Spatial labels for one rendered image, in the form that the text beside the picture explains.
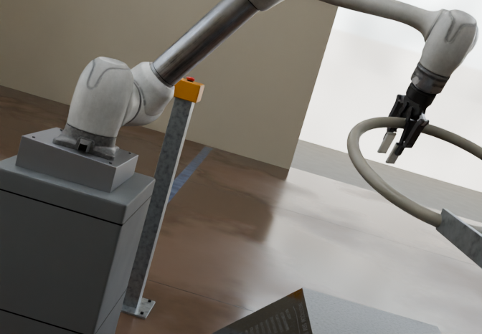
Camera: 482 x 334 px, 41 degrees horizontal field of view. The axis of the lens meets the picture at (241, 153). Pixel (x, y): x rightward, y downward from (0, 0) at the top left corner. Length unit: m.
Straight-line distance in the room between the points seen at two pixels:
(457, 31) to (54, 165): 1.13
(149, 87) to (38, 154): 0.41
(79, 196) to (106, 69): 0.38
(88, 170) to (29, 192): 0.17
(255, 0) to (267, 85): 5.80
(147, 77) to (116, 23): 5.98
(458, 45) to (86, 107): 1.02
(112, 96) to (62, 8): 6.34
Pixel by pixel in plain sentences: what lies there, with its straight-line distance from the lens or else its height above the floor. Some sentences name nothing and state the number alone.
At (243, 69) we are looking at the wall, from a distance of 7.78.
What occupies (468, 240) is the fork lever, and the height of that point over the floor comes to 1.07.
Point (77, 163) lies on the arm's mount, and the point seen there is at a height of 0.86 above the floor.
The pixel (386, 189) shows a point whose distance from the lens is 1.47.
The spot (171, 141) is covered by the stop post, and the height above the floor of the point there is 0.80.
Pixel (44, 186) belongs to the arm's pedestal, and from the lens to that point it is 1.87.
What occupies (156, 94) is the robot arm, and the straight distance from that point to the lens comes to 2.07.
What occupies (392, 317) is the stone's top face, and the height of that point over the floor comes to 0.80.
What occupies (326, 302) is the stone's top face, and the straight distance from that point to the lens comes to 1.51.
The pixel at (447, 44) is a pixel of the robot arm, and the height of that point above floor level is 1.44.
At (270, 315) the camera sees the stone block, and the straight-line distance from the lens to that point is 1.51.
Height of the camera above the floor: 1.31
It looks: 9 degrees down
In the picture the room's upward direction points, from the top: 16 degrees clockwise
